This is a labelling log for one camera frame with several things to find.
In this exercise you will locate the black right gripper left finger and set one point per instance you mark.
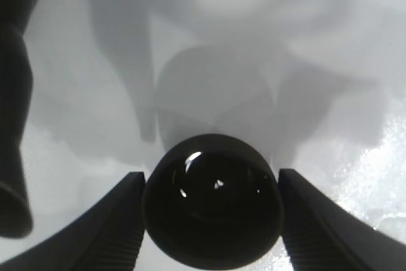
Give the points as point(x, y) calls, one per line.
point(106, 237)

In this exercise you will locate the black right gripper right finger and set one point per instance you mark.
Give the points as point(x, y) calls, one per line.
point(319, 235)

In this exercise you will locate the small black teacup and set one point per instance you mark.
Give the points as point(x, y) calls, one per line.
point(212, 203)

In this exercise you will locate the black round teapot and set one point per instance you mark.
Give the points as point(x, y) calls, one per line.
point(16, 92)

